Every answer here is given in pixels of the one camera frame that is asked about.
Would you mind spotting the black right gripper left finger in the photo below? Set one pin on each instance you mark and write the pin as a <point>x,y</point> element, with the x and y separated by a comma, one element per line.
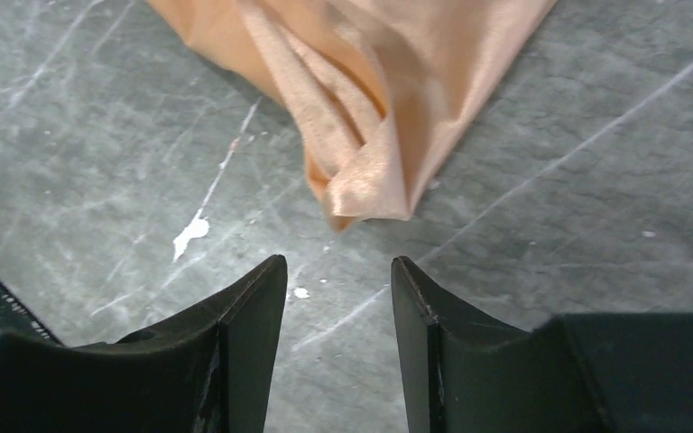
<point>207,368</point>

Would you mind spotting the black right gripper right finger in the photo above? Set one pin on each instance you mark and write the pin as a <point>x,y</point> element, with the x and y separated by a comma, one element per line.
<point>465,371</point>

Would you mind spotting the orange cloth napkin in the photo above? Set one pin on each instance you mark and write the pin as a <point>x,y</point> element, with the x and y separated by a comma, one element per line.
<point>381,91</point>

